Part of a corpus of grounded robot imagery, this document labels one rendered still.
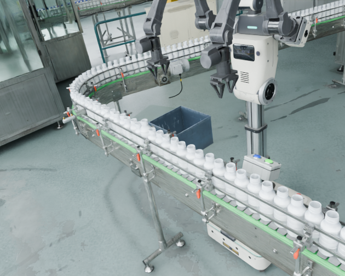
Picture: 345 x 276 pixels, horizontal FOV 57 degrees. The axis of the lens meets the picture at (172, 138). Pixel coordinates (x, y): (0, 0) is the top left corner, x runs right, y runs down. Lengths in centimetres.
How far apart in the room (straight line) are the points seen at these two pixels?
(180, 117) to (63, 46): 460
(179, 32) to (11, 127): 304
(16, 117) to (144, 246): 269
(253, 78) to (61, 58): 529
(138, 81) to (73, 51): 378
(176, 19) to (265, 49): 396
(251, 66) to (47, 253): 215
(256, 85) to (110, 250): 170
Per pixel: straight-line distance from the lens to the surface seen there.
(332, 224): 113
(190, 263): 246
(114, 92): 307
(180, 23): 565
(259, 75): 179
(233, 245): 236
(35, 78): 457
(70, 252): 283
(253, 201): 128
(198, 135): 213
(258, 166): 139
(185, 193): 159
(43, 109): 468
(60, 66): 671
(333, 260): 122
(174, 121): 237
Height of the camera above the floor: 193
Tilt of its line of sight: 30 degrees down
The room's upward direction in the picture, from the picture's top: 10 degrees counter-clockwise
